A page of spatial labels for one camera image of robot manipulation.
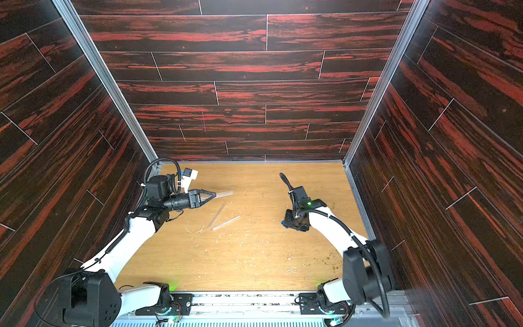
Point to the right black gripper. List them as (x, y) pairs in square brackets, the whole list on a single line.
[(296, 219)]

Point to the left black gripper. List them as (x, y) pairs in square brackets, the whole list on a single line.
[(193, 197)]

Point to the clear glass test tube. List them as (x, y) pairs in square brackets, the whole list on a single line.
[(224, 194)]

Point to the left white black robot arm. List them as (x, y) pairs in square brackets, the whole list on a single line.
[(89, 297)]

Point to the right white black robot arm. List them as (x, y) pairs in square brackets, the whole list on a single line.
[(367, 275)]

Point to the clear test tube middle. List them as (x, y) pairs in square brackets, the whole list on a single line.
[(216, 216)]

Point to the clear test tube lower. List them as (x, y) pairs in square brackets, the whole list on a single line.
[(227, 223)]

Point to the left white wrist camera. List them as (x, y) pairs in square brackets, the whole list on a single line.
[(187, 177)]

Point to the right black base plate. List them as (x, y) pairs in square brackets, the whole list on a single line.
[(309, 304)]

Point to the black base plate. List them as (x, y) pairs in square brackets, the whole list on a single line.
[(309, 304), (179, 305)]

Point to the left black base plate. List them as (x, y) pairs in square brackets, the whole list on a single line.
[(179, 305)]

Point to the aluminium front rail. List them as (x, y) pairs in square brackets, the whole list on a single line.
[(269, 308)]

